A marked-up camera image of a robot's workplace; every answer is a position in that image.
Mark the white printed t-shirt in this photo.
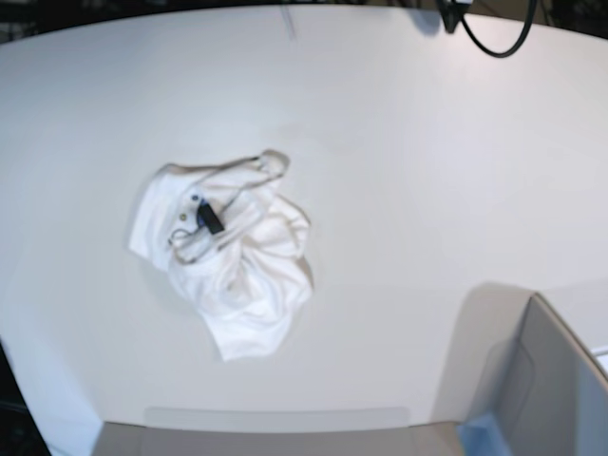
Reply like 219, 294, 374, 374
128, 150, 314, 362

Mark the grey cardboard box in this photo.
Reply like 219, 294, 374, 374
450, 282, 608, 456

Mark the black hanging cable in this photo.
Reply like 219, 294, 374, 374
436, 0, 541, 59

